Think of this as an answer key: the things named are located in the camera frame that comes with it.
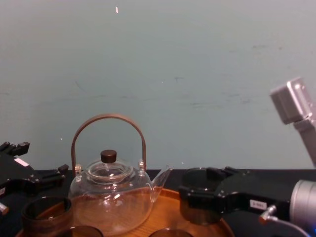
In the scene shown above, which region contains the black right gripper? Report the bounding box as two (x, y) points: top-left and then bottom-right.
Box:
(178, 166), (291, 221)

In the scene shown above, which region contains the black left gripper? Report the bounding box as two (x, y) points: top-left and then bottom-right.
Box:
(0, 141), (69, 198)

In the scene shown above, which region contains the brown tinted glass cup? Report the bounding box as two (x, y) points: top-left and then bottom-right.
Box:
(60, 225), (104, 237)
(148, 228), (195, 237)
(180, 168), (223, 226)
(20, 196), (74, 237)

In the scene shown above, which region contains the round wooden tray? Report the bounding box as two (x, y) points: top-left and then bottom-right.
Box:
(15, 187), (236, 237)

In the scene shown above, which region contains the glass lid with dark knob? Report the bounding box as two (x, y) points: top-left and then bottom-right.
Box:
(87, 149), (134, 186)

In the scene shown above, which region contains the thin cable with silver plug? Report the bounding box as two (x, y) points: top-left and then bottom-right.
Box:
(257, 204), (315, 237)

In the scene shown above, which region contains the glass teapot with wooden handle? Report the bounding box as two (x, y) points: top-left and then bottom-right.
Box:
(68, 113), (173, 236)

